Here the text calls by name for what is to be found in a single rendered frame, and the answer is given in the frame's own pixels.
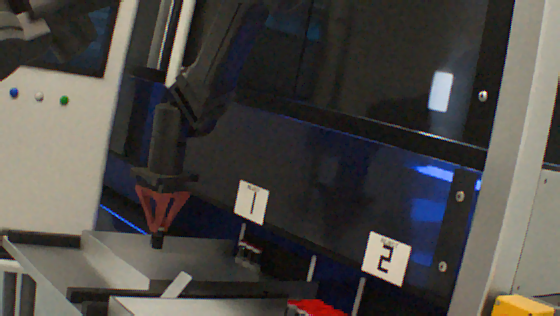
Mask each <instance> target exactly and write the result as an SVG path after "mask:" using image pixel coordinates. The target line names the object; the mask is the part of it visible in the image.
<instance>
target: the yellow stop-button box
mask: <svg viewBox="0 0 560 316"><path fill-rule="evenodd" d="M559 314H560V307H558V306H555V305H553V304H551V303H550V304H549V303H547V302H546V301H542V300H539V299H538V298H536V299H535V298H534V297H532V296H530V295H529V296H528V295H526V294H525V293H520V294H518V295H503V296H499V297H497V298H496V300H495V303H494V307H493V310H492V314H491V316H497V315H509V316H559Z"/></svg>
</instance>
